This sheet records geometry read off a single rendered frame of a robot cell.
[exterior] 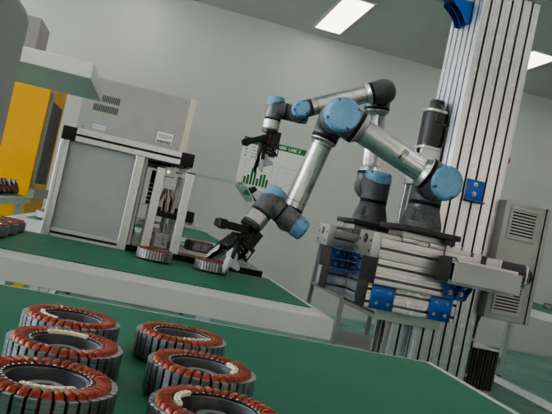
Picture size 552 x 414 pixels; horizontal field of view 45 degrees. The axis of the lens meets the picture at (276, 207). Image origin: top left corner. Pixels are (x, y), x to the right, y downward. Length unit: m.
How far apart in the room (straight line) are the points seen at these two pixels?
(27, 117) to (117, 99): 3.68
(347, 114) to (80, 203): 0.93
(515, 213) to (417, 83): 5.98
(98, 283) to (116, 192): 0.80
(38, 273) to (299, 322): 0.60
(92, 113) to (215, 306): 1.10
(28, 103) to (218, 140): 2.60
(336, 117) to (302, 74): 5.98
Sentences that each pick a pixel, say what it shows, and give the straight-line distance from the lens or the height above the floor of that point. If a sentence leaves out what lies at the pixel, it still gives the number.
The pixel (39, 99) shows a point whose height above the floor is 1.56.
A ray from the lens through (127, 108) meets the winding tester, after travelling 2.43.
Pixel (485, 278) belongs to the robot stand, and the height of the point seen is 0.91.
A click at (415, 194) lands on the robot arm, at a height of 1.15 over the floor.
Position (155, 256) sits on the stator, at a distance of 2.07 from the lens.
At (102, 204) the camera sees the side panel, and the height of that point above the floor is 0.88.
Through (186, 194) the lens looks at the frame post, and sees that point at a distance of 2.30.
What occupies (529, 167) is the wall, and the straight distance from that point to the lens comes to 9.23.
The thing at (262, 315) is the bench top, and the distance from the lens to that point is 1.56.
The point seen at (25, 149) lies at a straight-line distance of 6.06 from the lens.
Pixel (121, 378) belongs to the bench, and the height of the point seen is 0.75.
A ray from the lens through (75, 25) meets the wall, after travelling 8.09.
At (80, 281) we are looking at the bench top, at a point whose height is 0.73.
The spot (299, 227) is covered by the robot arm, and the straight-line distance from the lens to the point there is 2.20.
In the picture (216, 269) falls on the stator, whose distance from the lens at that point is 2.08.
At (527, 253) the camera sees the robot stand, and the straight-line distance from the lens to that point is 2.80.
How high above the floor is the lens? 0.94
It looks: 2 degrees up
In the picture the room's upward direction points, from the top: 12 degrees clockwise
